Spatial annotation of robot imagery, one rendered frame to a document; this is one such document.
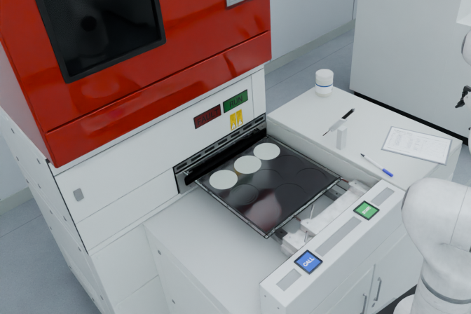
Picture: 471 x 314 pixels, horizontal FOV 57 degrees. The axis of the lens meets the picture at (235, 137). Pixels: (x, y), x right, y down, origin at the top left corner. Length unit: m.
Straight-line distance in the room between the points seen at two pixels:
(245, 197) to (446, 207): 0.75
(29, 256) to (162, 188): 1.43
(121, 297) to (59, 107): 0.85
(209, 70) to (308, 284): 0.69
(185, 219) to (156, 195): 0.13
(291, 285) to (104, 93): 0.70
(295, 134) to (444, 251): 0.83
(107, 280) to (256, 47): 0.96
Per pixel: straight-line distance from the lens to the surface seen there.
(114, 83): 1.21
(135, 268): 1.71
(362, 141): 1.62
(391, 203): 1.41
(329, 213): 1.46
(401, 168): 1.53
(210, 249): 1.45
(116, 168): 1.40
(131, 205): 1.51
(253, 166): 1.59
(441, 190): 0.92
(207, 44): 1.35
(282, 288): 1.19
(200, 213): 1.56
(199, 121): 1.50
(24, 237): 2.95
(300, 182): 1.53
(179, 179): 1.56
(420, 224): 0.93
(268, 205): 1.45
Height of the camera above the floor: 1.95
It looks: 37 degrees down
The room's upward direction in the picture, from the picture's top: 6 degrees counter-clockwise
